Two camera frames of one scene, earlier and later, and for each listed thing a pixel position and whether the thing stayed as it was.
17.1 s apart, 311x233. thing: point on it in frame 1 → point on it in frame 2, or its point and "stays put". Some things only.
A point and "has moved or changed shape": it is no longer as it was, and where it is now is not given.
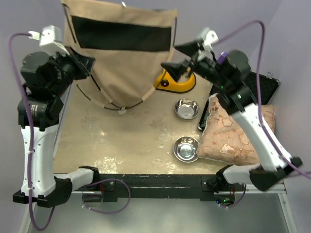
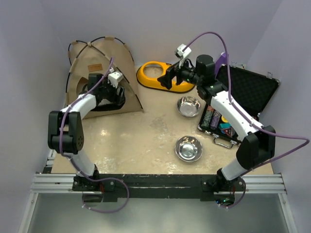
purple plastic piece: [222, 58] stays put
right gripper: [178, 69] → [166, 80]
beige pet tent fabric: [127, 46] has moved or changed shape
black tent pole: [99, 87] → [91, 42]
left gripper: [84, 64] → [116, 99]
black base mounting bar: [112, 186] stays put
